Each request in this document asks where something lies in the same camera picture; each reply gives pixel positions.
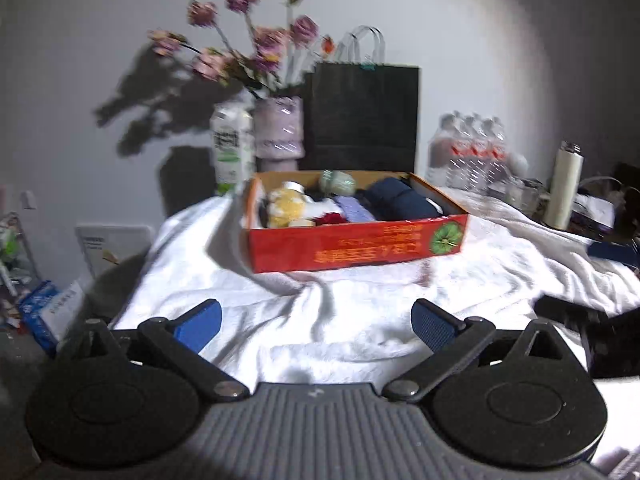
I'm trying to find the white flat box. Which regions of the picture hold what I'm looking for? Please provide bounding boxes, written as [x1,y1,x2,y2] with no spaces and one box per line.
[75,224,156,281]

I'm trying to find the pink artificial flowers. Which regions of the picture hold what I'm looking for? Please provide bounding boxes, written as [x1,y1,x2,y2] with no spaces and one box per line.
[147,0,335,98]

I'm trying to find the blue packet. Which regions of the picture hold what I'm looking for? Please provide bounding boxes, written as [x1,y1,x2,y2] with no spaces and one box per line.
[19,280,66,356]

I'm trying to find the white green milk carton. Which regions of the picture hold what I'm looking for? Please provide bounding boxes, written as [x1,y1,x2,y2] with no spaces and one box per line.
[210,102,257,195]

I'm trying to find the dark blue flat item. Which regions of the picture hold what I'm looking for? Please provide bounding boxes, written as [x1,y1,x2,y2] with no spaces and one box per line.
[587,241,640,267]

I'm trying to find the yellow knitted item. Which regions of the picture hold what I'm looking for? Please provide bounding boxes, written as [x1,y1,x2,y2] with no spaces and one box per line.
[267,185,307,228]

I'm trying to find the storage rack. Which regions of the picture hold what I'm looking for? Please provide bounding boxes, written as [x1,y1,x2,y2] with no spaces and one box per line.
[0,212,41,301]

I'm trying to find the pale purple vase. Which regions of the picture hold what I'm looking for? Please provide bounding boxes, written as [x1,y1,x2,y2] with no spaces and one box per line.
[254,96,306,173]

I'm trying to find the white thermos bottle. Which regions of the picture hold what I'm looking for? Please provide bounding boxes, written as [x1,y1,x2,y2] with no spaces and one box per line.
[544,142,585,231]

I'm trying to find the dark bag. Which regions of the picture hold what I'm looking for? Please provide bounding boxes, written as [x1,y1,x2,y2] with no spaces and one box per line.
[612,162,640,221]

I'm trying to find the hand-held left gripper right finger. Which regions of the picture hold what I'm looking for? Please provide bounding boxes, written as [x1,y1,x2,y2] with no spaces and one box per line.
[382,298,568,403]

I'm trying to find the navy blue item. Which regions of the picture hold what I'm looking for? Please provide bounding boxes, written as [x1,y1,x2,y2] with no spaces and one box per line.
[362,176,443,222]

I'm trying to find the light purple item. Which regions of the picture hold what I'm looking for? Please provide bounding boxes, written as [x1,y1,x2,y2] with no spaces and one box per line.
[334,195,376,225]

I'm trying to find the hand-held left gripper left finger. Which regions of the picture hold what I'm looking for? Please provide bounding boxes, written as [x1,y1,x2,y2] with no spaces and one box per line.
[70,299,251,402]

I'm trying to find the pack of water bottles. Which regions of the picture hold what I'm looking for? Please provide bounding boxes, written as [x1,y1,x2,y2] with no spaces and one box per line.
[427,110,511,193]

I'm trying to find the pale green bundle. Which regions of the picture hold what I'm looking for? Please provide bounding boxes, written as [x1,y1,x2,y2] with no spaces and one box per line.
[320,170,357,197]

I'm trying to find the white cloth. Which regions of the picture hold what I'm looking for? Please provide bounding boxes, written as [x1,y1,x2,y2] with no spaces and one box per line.
[107,180,640,476]

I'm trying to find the black paper bag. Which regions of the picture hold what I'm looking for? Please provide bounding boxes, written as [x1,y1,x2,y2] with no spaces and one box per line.
[302,25,421,177]

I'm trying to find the red cardboard box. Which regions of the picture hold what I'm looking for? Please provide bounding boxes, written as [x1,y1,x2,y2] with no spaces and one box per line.
[241,170,471,274]

